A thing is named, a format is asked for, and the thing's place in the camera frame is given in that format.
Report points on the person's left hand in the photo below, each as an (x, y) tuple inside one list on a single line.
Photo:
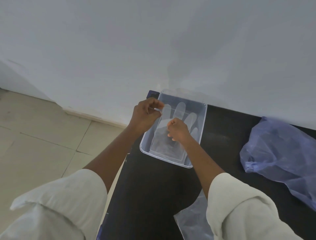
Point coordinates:
[(142, 116)]

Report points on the blue plastic bag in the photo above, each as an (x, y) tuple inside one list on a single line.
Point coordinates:
[(279, 150)]

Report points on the clear disposable plastic glove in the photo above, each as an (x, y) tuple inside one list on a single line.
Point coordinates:
[(172, 145)]

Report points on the white sleeve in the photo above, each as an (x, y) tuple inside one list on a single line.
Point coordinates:
[(244, 212), (66, 205)]

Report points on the person's right thumb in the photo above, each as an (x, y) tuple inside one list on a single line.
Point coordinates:
[(172, 121)]

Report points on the person's right forearm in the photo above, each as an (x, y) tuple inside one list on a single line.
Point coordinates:
[(203, 164)]

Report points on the white right sleeve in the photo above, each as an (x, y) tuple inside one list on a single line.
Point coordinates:
[(244, 212)]

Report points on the person's left forearm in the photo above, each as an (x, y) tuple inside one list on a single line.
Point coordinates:
[(111, 155)]

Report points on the clear plastic sheet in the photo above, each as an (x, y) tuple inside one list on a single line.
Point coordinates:
[(192, 220)]

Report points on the clear plastic container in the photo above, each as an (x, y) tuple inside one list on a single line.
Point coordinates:
[(197, 113)]

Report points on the person's right hand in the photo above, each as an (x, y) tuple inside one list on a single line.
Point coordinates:
[(181, 132)]

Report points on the person's left thumb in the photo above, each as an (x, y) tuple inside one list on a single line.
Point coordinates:
[(155, 113)]

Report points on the white left sleeve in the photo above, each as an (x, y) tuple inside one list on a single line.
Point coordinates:
[(66, 205)]

